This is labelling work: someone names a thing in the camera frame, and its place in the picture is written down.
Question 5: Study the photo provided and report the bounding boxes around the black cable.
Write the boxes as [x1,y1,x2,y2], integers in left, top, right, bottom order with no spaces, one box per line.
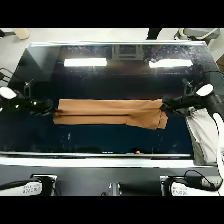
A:
[184,169,218,188]

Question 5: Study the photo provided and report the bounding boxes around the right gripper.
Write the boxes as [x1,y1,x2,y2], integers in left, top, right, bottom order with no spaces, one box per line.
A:
[160,95,184,114]

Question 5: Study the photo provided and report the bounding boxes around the person's legs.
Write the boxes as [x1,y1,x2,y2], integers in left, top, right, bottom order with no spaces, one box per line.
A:
[145,27,164,41]

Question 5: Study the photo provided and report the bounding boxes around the light grey garment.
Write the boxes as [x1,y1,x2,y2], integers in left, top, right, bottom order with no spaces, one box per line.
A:
[185,107,222,164]

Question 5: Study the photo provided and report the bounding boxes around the grey chair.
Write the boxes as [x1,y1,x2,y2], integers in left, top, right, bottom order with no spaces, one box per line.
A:
[174,27,222,44]

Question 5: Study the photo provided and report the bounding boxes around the brown shirt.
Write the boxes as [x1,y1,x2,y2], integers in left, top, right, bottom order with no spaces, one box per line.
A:
[52,98,169,131]

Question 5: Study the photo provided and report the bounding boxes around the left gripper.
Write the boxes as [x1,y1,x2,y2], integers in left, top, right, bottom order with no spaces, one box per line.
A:
[30,98,55,116]

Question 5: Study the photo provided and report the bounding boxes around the silver frame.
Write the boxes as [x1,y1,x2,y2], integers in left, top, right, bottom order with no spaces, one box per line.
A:
[0,39,224,197]

